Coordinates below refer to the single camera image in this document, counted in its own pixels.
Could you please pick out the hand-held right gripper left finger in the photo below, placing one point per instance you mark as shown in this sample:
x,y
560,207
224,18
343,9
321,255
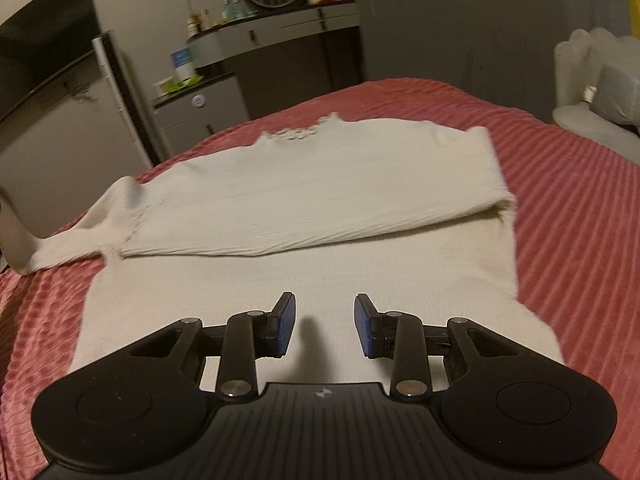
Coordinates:
x,y
286,325

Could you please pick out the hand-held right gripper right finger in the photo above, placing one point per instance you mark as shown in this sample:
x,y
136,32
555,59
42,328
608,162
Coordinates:
x,y
362,325

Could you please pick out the white knit sweater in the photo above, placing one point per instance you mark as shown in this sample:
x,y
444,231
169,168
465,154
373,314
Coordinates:
x,y
320,210

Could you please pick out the grey mini fridge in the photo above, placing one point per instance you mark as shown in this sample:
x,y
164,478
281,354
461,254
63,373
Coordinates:
x,y
200,105

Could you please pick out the pink ribbed bedspread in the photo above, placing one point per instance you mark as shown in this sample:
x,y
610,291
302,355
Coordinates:
x,y
575,220

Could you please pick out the green packet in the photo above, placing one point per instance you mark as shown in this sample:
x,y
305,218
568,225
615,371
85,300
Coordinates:
x,y
184,83

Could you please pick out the white tower appliance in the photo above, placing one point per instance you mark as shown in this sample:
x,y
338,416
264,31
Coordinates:
x,y
122,100

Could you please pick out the grey vanity desk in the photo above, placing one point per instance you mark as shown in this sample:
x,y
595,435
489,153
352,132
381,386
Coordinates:
x,y
295,45

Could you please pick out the blue white canister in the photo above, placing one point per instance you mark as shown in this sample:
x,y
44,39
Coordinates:
x,y
181,62

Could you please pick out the row of cosmetic bottles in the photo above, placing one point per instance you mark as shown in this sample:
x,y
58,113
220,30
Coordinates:
x,y
215,15

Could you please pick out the white armchair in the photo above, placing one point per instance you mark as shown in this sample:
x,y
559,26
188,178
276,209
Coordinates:
x,y
590,80

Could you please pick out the grey cushion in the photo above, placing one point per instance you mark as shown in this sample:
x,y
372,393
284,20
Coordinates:
x,y
617,95

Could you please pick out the black flat television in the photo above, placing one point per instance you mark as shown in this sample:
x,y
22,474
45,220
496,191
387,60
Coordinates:
x,y
35,55

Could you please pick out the yellow curtain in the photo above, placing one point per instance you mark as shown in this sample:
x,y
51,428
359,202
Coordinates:
x,y
631,0

